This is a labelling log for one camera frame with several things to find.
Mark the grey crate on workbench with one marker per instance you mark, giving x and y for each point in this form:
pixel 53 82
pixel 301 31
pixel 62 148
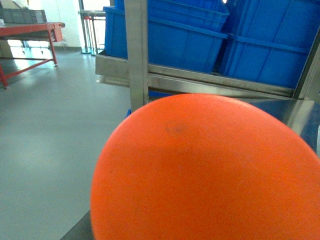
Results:
pixel 23 16

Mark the stainless steel rack frame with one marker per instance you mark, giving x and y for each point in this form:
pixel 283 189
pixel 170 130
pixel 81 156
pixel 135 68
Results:
pixel 141 77

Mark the right blue plastic crate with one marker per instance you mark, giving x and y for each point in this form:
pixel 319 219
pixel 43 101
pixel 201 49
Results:
pixel 269 40

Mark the left blue plastic crate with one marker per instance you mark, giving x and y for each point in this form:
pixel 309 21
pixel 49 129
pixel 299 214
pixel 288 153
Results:
pixel 186 34

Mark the orange cylindrical capacitor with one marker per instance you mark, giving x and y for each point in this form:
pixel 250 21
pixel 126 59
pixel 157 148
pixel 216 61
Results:
pixel 205 167

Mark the blue plastic crate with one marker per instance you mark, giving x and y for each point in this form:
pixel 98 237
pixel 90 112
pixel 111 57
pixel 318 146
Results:
pixel 186 34
pixel 269 40

